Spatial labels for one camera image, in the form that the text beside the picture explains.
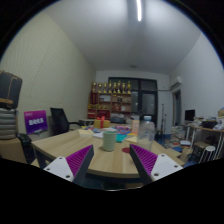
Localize white wall air conditioner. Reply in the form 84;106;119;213
169;75;184;90

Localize white round stool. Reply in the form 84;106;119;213
201;145;218;163

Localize yellow notepad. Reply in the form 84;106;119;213
77;128;95;137

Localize black padded chair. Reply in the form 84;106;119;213
16;132;36;165

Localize clear plastic water bottle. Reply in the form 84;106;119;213
136;115;157;151

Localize pale green cup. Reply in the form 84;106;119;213
101;129;118;153

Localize black office chair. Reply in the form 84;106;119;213
49;107;81;136

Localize brown cardboard box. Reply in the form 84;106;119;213
0;137;28;164

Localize orange standing card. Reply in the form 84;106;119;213
131;119;140;135

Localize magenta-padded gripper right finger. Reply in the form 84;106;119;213
129;143;184;186

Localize cluttered side desk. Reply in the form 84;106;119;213
182;121;224;161

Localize wooden shelf unit with trophies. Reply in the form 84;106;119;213
87;79;133;120

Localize dark bag with tan straps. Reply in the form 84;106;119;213
0;70;23;110

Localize grey ribbed cushion stack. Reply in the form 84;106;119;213
0;107;18;140

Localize purple sign board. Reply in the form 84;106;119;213
23;109;49;136

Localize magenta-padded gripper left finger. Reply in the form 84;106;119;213
43;143;95;188

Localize yellow gift box red ribbon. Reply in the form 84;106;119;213
93;115;111;129

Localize brown wooden stool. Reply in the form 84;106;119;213
193;141;209;161

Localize black computer monitor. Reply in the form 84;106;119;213
184;109;196;122

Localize teal book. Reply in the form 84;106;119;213
115;133;128;144

